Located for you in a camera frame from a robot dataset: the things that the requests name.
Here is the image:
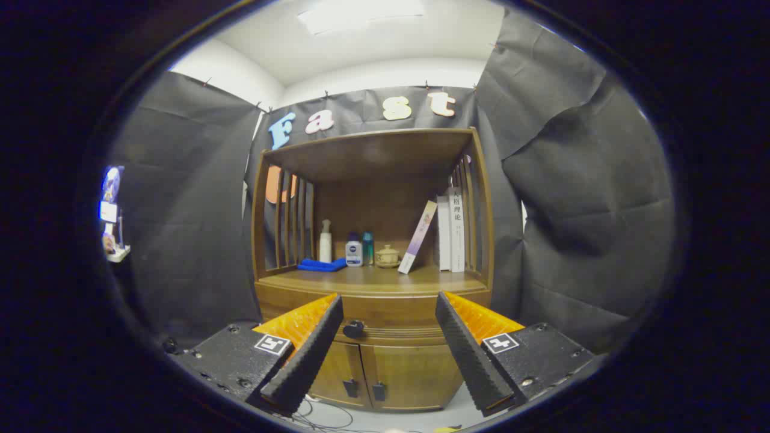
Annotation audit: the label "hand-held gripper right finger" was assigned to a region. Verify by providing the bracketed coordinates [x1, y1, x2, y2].
[435, 291, 596, 417]

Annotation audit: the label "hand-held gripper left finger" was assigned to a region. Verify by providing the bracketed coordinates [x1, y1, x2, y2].
[170, 293, 345, 417]

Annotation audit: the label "wooden drawer with black knob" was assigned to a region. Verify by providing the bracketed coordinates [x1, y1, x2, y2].
[260, 289, 491, 347]

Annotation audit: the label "wooden cabinet door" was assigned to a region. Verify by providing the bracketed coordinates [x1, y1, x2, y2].
[361, 344, 464, 411]
[310, 343, 371, 410]

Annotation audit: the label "wooden countertop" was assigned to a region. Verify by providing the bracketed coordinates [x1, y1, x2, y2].
[256, 265, 489, 296]

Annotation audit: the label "wooden cabinet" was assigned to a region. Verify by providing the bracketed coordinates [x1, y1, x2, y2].
[251, 127, 495, 413]

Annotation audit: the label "blue folded cloth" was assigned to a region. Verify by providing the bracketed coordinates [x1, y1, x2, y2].
[297, 257, 348, 272]

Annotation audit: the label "white book with black characters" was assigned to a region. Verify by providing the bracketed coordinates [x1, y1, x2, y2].
[448, 186, 467, 273]

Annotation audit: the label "purple and white book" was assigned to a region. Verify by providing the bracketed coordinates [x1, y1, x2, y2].
[398, 200, 438, 275]

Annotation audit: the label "cluttered white side shelf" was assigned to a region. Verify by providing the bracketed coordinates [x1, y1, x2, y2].
[99, 165, 131, 263]

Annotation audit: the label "ceiling light panel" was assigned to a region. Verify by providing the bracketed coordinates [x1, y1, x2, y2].
[298, 0, 425, 35]

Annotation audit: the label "black floor cables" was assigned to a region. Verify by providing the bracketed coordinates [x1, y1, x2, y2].
[274, 394, 422, 433]

